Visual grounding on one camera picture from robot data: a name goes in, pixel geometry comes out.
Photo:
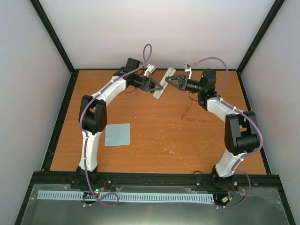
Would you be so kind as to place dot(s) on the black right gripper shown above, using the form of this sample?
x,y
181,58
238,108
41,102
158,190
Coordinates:
x,y
180,85

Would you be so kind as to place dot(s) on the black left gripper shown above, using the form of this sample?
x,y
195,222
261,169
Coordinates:
x,y
145,85

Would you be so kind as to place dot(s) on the grey leather glasses case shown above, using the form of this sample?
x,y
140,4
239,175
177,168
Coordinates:
x,y
170,72

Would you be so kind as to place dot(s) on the light blue cleaning cloth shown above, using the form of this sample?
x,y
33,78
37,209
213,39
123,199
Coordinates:
x,y
117,134

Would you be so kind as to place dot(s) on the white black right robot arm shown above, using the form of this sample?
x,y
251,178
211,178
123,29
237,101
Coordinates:
x,y
241,131

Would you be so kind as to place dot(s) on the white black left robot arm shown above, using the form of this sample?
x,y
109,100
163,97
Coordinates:
x,y
93,111

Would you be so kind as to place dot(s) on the metal front plate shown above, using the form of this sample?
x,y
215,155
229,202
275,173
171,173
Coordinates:
x,y
256,206

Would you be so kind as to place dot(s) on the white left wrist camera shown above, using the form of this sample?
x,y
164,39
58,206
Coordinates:
x,y
150,70

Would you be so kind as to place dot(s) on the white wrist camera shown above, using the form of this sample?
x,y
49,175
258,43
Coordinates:
x,y
187,68
150,70

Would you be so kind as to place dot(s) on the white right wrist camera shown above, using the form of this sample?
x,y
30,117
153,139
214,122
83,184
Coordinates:
x,y
187,68

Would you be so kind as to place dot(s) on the red thin-frame sunglasses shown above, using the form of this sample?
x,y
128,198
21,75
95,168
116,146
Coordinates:
x,y
194,112

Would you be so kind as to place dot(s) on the black aluminium frame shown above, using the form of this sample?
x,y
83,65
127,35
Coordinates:
x,y
219,23

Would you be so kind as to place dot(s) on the light blue slotted cable duct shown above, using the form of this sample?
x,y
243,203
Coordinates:
x,y
129,197

